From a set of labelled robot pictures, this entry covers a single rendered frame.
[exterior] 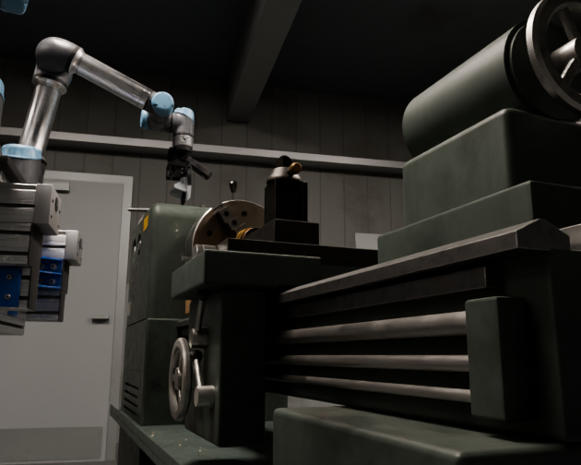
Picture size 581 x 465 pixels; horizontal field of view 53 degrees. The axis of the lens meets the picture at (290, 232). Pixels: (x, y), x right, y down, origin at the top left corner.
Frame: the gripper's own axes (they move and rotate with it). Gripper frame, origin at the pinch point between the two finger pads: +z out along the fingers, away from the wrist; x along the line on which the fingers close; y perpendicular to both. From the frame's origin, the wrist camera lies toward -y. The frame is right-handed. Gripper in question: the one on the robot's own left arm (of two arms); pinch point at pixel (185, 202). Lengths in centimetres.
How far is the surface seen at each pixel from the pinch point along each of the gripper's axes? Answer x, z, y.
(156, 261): 16.3, 25.1, 12.1
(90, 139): -251, -110, 28
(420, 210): 140, 36, -4
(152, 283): 16.0, 32.3, 12.8
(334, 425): 146, 62, 12
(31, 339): -268, 44, 57
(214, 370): 103, 57, 14
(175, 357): 84, 55, 17
